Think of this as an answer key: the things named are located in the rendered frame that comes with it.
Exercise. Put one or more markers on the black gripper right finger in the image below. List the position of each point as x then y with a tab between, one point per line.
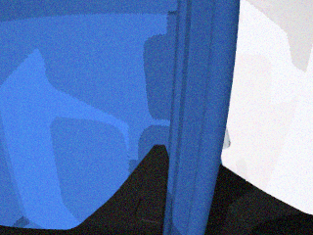
240	208

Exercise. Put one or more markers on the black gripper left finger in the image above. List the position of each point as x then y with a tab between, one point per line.
137	208

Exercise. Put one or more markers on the blue plastic tray with white wire bars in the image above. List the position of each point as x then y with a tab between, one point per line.
88	87

